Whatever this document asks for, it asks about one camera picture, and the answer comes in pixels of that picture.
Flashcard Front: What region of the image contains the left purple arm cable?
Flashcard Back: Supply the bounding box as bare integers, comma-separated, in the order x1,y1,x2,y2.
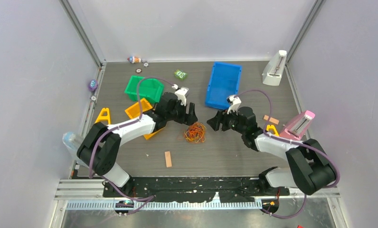
88,77,179,216

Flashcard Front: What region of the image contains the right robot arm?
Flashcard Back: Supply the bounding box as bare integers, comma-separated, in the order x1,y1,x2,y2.
207,107,340,195

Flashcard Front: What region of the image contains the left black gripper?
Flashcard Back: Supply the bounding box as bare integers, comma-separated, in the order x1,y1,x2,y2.
166,100,197,126

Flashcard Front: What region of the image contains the white metronome box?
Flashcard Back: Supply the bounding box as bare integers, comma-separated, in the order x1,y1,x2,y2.
262,50,287,86

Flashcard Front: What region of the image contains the yellow triangle block right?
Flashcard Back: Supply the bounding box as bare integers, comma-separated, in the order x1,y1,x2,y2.
266,124,279,136

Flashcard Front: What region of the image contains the yellow triangle block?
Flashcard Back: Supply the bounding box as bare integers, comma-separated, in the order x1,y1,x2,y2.
94,107,111,125
266,124,279,136

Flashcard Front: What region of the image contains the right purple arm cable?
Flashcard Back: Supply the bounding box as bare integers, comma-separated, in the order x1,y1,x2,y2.
236,89,340,220

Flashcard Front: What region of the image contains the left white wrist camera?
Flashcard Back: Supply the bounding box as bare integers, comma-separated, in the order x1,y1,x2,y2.
171,84,189,106

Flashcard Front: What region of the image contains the small pink wooden block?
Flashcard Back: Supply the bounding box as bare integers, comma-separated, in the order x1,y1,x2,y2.
263,115,280,124

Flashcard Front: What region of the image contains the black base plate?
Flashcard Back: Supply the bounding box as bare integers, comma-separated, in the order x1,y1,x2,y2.
103,176,290,203

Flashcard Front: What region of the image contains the purple round toy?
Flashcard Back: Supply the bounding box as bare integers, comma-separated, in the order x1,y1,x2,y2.
88,79,98,92

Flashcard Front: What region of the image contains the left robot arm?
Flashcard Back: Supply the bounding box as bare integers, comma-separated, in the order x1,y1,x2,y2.
76,87,198,197

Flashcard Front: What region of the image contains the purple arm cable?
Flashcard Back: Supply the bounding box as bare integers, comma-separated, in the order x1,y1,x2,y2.
88,77,179,216
236,89,340,220

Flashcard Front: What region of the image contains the green plastic bin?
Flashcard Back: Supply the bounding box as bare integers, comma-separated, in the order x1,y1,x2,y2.
124,76,164,104

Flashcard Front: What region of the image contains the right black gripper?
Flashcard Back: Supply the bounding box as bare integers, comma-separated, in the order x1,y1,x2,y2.
207,106,246,135

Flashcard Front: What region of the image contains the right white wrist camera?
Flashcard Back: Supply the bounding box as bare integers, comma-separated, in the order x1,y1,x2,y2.
227,95,241,114

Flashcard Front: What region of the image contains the blue plastic bin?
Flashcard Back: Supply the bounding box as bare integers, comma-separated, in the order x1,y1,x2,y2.
205,62,242,110

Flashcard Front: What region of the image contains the small toy figure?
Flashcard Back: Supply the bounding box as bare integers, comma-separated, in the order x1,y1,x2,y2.
127,56,142,64

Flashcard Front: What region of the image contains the coloured cable bundle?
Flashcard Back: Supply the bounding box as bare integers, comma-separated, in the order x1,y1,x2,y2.
184,122,207,144

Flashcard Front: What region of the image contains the yellow triangle block left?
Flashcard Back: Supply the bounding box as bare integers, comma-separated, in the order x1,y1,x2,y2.
94,107,111,125

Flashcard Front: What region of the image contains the orange plastic bin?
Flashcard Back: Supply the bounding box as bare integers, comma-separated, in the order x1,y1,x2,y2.
125,98,160,140

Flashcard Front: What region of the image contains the pink metronome box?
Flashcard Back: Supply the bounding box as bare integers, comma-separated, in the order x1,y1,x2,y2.
279,110,315,141

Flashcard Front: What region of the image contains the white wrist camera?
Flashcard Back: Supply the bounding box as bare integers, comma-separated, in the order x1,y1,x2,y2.
227,95,241,114
171,84,189,106

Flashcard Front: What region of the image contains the green number tile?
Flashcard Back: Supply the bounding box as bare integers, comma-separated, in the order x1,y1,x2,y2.
174,69,188,80

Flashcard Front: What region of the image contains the clear plastic bottle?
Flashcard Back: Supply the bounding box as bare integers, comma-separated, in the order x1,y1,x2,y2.
62,132,84,158

